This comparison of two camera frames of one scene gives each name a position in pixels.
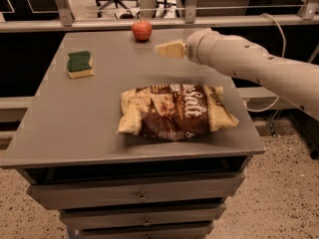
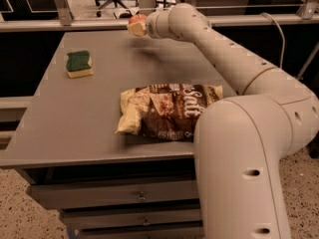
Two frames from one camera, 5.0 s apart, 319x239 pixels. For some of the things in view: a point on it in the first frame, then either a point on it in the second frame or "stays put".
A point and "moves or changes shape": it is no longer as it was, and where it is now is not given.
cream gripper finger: x=174 y=49 to x=137 y=29
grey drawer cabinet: x=110 y=184 stays put
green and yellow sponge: x=79 y=65 stays put
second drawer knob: x=147 y=223 stays put
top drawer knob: x=142 y=196 stays put
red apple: x=142 y=29 moves or changes shape
